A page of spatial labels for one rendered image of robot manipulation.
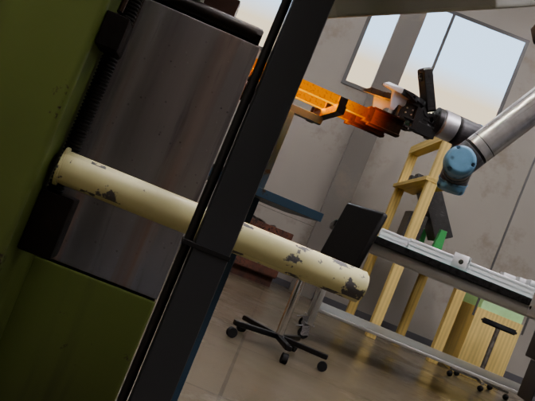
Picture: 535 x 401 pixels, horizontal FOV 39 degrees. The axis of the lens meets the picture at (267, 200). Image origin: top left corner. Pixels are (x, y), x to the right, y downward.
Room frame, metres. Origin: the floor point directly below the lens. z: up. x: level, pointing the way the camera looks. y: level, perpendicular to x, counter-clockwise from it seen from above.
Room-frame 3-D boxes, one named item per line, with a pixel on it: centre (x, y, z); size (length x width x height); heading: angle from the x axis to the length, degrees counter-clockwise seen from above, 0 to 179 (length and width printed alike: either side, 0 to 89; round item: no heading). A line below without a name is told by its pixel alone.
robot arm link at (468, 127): (1.94, -0.43, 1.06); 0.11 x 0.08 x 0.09; 101
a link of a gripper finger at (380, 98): (1.95, -0.17, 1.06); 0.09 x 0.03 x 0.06; 65
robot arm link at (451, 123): (1.93, -0.35, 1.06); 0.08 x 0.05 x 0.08; 11
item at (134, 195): (1.01, 0.05, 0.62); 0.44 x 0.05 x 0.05; 97
